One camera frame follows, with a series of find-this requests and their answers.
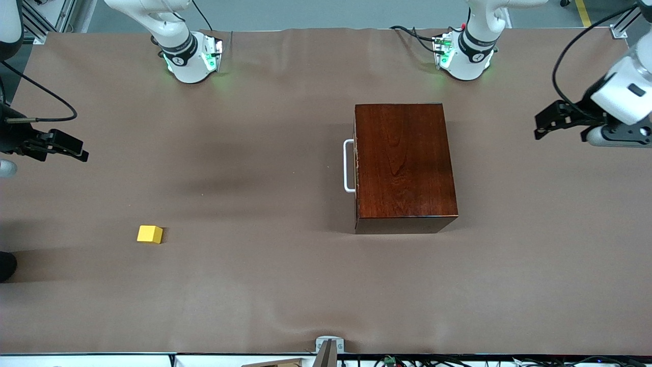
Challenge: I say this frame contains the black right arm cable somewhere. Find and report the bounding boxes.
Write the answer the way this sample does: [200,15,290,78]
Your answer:
[0,61,77,123]

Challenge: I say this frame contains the aluminium frame rack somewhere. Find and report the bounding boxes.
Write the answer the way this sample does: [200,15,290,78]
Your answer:
[23,0,97,45]

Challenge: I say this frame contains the black round object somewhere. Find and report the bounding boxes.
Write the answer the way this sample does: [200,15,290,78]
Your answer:
[0,251,17,282]

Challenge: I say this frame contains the grey metal bracket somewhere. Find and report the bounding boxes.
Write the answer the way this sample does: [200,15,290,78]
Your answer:
[315,336,345,353]

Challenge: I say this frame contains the aluminium profile bar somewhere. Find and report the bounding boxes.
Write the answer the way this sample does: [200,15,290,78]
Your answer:
[610,6,643,39]

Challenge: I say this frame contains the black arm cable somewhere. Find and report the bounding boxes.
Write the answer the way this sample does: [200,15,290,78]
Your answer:
[0,61,77,123]
[553,5,643,109]

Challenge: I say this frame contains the brown table cover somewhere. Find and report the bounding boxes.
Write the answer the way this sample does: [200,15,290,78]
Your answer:
[0,28,652,355]

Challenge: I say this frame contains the grey wooden post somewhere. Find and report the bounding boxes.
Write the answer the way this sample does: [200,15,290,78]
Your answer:
[312,339,338,367]

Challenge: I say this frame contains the black right base cable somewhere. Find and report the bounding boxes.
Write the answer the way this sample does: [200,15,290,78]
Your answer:
[192,0,213,31]

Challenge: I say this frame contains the brown cardboard piece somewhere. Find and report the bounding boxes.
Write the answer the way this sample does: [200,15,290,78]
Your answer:
[241,358,305,367]

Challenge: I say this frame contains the yellow wooden block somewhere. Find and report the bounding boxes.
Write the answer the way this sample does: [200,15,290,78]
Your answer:
[137,225,164,244]

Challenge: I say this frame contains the black left base cable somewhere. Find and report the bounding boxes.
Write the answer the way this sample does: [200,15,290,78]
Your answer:
[390,23,461,54]

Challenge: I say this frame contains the dark brown wooden cabinet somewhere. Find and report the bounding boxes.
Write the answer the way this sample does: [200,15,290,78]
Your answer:
[354,103,459,235]

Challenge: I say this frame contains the tangled black cables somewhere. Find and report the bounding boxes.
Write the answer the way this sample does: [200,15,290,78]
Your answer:
[340,355,652,367]

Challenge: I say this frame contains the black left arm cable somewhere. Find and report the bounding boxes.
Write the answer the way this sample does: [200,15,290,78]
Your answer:
[553,5,643,109]

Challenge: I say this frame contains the black base cable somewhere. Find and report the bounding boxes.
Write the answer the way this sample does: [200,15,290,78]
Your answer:
[192,0,213,31]
[390,23,461,54]

